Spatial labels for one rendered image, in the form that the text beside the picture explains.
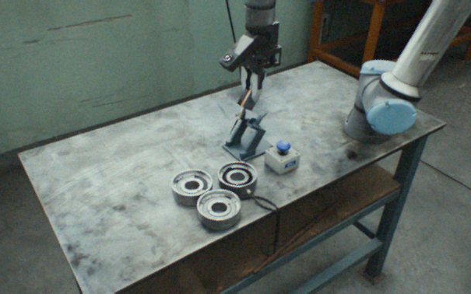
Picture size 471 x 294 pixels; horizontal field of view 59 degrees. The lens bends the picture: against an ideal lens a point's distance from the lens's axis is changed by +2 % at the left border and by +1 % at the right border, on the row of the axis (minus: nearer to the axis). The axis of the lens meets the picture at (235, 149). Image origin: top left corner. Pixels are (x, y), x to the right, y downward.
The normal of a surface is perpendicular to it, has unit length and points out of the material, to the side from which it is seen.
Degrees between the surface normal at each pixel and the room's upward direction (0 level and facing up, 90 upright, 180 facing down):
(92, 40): 90
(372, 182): 0
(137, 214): 0
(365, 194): 0
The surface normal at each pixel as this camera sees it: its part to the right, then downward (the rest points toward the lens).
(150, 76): 0.58, 0.49
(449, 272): 0.01, -0.81
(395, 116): -0.14, 0.68
